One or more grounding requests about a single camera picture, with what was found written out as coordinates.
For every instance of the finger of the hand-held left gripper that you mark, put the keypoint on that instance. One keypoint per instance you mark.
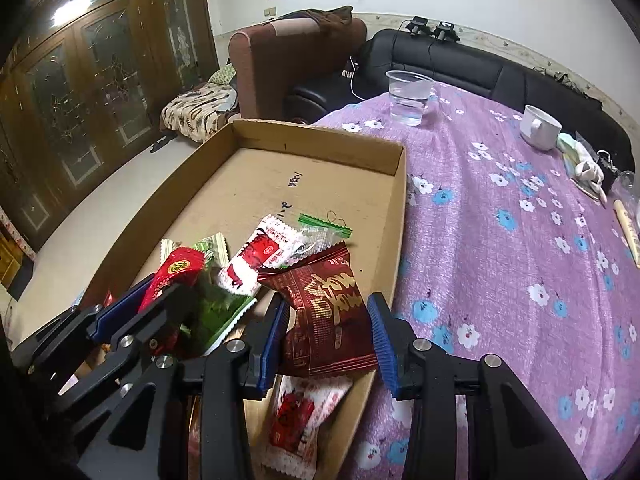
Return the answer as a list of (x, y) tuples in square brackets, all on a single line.
[(170, 306), (125, 304)]

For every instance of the black slippers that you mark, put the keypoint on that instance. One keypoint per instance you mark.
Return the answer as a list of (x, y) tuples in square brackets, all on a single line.
[(164, 142)]

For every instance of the white mug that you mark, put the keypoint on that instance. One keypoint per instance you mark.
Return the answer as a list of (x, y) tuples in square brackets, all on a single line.
[(540, 127)]

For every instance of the clear green candy packet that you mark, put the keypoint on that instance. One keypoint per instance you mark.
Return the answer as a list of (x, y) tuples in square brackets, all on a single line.
[(322, 235)]

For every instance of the green white snack packet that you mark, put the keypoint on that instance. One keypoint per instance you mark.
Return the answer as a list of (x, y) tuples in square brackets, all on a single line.
[(212, 250)]

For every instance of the white red-label snack packet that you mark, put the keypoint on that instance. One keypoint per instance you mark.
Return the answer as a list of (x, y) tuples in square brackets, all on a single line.
[(300, 420), (255, 260)]

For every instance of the dark red snack packet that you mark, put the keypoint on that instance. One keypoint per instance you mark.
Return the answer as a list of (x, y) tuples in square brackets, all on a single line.
[(325, 310)]

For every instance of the green pea packet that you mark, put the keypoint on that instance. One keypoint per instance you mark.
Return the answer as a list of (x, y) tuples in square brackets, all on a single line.
[(215, 315)]

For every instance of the black leather sofa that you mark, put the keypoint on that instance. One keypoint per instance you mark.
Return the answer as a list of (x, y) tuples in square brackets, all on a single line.
[(450, 62)]

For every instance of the small black bag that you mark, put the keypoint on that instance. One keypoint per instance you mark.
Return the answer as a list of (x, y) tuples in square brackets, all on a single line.
[(609, 170)]

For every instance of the brown armchair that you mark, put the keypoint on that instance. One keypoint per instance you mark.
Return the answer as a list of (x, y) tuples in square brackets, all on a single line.
[(285, 65)]

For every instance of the brown garment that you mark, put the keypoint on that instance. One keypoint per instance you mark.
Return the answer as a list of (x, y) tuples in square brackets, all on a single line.
[(325, 17)]

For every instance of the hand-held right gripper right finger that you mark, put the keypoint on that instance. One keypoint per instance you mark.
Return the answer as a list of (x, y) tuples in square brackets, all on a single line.
[(387, 347)]

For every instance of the patterned blanket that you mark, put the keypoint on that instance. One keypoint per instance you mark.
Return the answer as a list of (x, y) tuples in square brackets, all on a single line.
[(195, 110)]

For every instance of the beige translucent snack packet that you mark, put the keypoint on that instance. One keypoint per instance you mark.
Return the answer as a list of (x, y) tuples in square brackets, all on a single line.
[(167, 250)]

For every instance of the clear plastic water cup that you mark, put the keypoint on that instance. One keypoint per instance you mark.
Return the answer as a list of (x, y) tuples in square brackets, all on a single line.
[(409, 100)]

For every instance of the cream tube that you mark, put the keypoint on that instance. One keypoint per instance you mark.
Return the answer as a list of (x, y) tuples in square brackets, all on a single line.
[(630, 230)]

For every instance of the empty clear plastic cup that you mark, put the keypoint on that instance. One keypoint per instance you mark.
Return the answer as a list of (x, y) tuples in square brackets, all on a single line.
[(630, 185)]

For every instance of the wooden glass-door cabinet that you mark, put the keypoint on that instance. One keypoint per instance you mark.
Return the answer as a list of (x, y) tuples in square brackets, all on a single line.
[(100, 85)]

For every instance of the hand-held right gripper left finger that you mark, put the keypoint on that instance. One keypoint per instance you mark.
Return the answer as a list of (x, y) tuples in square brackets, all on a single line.
[(272, 347)]

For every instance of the black gadget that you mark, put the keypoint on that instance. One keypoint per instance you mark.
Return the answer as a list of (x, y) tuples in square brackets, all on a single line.
[(445, 31), (419, 26)]

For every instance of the wall socket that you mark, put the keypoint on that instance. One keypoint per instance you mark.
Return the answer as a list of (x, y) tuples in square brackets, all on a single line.
[(270, 11)]

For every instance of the cardboard box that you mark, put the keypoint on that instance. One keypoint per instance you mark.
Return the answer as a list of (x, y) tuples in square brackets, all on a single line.
[(280, 175)]

